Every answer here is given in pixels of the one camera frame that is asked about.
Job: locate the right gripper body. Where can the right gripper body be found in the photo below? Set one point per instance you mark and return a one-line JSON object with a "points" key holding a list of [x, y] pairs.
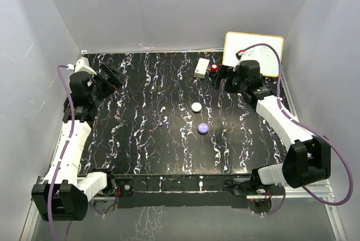
{"points": [[239, 83]]}

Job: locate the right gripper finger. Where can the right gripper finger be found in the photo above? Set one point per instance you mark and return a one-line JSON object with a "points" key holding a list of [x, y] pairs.
{"points": [[225, 71], [217, 80]]}

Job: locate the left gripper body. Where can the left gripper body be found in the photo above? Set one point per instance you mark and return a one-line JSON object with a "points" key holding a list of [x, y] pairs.
{"points": [[99, 92]]}

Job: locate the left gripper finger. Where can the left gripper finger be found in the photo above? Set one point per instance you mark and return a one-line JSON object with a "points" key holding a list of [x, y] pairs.
{"points": [[104, 86], [115, 78]]}

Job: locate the white earbud charging case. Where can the white earbud charging case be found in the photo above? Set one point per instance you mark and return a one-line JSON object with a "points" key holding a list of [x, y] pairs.
{"points": [[196, 107]]}

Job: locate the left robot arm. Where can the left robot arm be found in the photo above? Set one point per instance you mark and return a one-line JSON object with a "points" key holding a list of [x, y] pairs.
{"points": [[61, 196]]}

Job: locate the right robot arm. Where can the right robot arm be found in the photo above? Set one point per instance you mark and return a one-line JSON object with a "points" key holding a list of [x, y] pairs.
{"points": [[308, 158]]}

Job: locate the white green box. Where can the white green box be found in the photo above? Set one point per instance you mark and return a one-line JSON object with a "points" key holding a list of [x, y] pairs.
{"points": [[201, 68]]}

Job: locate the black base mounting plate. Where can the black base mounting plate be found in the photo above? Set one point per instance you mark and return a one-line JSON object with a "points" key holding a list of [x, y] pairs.
{"points": [[154, 190]]}

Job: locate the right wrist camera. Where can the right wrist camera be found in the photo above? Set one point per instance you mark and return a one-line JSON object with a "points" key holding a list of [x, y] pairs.
{"points": [[239, 55]]}

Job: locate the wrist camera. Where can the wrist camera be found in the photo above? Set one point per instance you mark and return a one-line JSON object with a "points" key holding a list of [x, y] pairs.
{"points": [[83, 65], [239, 55]]}

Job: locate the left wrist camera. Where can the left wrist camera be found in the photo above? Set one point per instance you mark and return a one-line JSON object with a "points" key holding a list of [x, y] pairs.
{"points": [[83, 65]]}

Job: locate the white whiteboard yellow frame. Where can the white whiteboard yellow frame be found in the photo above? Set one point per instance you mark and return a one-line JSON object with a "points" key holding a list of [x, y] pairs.
{"points": [[235, 41]]}

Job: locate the aluminium frame rail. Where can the aluminium frame rail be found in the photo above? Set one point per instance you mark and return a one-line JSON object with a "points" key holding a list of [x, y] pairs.
{"points": [[320, 191]]}

